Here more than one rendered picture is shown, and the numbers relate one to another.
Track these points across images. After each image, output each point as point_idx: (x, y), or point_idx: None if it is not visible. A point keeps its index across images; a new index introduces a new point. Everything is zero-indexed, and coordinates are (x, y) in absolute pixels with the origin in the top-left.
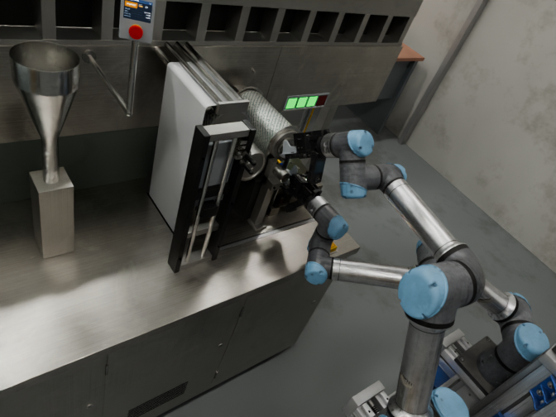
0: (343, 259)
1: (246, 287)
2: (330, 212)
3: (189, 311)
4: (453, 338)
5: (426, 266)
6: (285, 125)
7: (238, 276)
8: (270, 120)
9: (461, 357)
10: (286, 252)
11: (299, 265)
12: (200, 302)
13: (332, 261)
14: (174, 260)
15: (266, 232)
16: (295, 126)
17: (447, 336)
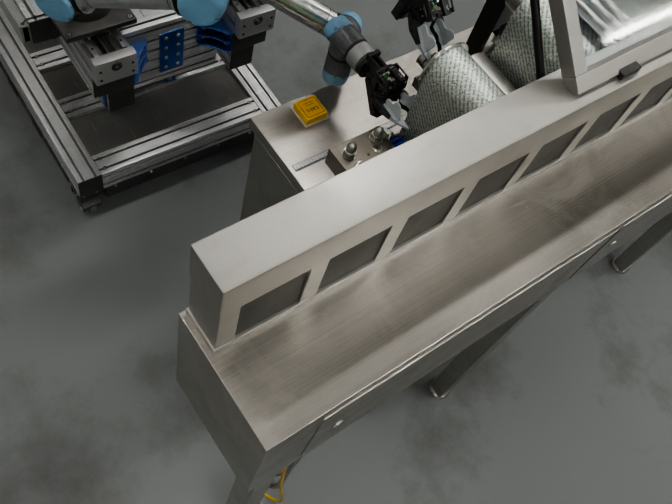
0: (325, 14)
1: (406, 58)
2: (354, 30)
3: (458, 35)
4: (113, 54)
5: None
6: (459, 53)
7: (417, 69)
8: (478, 65)
9: (129, 18)
10: (362, 100)
11: (345, 85)
12: (449, 43)
13: (338, 15)
14: None
15: (390, 127)
16: (445, 48)
17: (122, 57)
